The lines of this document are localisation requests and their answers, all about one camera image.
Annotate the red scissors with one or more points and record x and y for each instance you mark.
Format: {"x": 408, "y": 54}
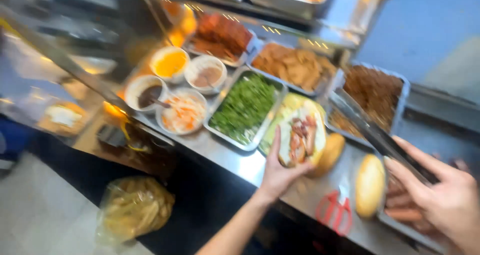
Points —
{"x": 335, "y": 210}

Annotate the white bowl of dark sauce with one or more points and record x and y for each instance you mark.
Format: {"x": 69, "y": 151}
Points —
{"x": 144, "y": 93}

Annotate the metal tray of sausages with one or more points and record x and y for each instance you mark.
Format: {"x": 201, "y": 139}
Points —
{"x": 403, "y": 213}

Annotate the metal tray of shredded meat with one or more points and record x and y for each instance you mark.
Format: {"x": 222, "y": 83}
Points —
{"x": 375, "y": 88}

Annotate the baguette sandwich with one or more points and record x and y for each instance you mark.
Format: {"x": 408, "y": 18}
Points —
{"x": 302, "y": 135}

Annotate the white bowl of brown pate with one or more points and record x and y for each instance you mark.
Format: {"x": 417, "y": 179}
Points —
{"x": 206, "y": 74}

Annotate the metal display case frame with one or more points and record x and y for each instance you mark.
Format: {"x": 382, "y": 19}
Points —
{"x": 67, "y": 64}

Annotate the metal tray of red meat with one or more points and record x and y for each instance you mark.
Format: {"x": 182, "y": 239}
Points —
{"x": 221, "y": 37}

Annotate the metal tongs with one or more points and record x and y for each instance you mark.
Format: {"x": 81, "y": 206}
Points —
{"x": 360, "y": 123}

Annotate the clear plastic bag of bread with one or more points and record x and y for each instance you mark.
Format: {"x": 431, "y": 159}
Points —
{"x": 133, "y": 208}

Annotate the metal tray of green herbs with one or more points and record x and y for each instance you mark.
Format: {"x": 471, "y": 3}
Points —
{"x": 243, "y": 106}

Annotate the orange sauce container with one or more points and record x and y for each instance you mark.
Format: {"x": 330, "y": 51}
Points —
{"x": 182, "y": 24}

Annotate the white bowl of pickled carrot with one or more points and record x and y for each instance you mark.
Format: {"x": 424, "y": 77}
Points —
{"x": 182, "y": 112}

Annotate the spoon in dark sauce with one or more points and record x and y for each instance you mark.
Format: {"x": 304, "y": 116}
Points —
{"x": 159, "y": 102}

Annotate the white bowl of yellow sauce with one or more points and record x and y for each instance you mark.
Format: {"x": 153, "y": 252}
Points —
{"x": 169, "y": 63}

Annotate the person's right hand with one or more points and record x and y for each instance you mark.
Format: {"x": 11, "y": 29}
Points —
{"x": 453, "y": 206}

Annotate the golden bread roll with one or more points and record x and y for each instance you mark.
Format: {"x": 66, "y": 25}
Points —
{"x": 330, "y": 153}
{"x": 369, "y": 185}

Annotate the metal tray of tan slices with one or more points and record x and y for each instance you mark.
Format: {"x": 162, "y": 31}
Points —
{"x": 294, "y": 65}

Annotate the person's left hand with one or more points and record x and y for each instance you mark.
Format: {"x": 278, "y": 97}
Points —
{"x": 275, "y": 178}

